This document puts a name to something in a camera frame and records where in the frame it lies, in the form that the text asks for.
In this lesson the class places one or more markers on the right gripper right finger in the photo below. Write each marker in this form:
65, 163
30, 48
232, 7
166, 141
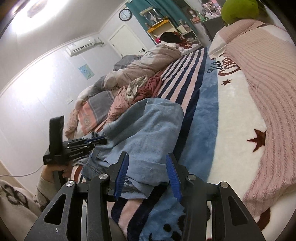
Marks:
231, 220

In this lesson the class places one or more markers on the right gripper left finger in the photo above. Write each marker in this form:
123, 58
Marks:
79, 211

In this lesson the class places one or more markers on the light blue denim pants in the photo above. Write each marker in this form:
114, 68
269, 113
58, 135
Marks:
147, 131

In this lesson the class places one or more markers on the patterned pink grey quilt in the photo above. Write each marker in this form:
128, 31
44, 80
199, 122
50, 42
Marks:
92, 114

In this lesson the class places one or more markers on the white plush toy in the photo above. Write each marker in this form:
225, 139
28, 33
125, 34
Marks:
82, 98

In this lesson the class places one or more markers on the striped plush bed blanket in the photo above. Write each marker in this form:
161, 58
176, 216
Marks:
223, 135

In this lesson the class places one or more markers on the pink checked garment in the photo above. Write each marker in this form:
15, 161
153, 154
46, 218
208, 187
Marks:
119, 106

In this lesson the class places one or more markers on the beige plaid garment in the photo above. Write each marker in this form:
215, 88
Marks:
133, 87

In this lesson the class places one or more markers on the white air conditioner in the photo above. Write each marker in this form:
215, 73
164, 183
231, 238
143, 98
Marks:
80, 46

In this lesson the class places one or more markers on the grey beige duvet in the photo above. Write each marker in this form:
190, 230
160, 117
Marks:
153, 61

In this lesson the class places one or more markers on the maroon garment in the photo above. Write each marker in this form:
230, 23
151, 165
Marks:
150, 89

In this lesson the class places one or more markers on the white door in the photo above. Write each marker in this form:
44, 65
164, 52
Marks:
125, 42

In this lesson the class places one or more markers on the yellow white shelf unit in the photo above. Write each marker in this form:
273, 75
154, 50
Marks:
158, 29

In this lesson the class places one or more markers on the pink knit pillow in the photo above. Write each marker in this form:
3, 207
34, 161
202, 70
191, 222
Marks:
266, 55

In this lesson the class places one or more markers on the glass display case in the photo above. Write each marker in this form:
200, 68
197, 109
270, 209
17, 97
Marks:
151, 15

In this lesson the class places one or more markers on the dark desk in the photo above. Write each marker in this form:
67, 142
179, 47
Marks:
212, 26

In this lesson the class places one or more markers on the teal curtain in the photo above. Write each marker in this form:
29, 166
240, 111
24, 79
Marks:
174, 10

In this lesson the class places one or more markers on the wig mannequin head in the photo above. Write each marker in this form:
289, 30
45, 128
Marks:
191, 12

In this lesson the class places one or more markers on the green plush toy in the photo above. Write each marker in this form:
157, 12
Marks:
235, 10

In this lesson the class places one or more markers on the wall light switch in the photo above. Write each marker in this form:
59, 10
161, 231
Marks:
69, 100

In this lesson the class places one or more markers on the small blue wall poster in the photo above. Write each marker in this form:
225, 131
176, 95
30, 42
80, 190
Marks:
86, 71

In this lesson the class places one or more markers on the round wall clock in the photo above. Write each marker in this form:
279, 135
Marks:
125, 15

